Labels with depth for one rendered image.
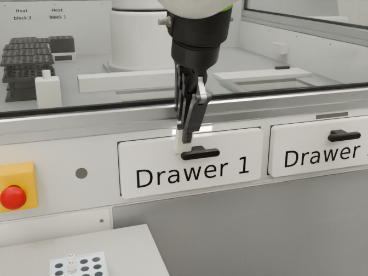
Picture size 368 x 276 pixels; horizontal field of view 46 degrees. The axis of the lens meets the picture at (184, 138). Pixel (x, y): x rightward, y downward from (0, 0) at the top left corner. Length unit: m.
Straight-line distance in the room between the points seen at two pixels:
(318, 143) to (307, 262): 0.32
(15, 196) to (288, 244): 0.62
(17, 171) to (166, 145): 0.26
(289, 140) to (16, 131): 0.53
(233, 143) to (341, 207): 0.36
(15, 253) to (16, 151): 0.18
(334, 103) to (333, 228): 0.31
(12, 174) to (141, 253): 0.26
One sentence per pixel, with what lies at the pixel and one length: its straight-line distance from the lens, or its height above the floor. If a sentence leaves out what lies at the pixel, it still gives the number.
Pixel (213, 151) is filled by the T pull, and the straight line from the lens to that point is 0.81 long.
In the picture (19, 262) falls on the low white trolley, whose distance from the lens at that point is 0.82.
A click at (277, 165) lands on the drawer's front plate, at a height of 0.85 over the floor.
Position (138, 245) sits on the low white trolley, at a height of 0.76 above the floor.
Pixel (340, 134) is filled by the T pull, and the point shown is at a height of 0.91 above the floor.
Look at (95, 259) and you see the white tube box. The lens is 0.74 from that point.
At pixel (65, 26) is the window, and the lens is 0.77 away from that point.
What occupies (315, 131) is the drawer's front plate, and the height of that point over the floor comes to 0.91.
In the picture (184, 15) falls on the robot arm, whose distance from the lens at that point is 0.49.
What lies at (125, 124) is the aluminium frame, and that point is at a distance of 0.80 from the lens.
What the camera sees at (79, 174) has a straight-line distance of 0.83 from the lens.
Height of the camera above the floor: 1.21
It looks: 20 degrees down
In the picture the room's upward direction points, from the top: straight up
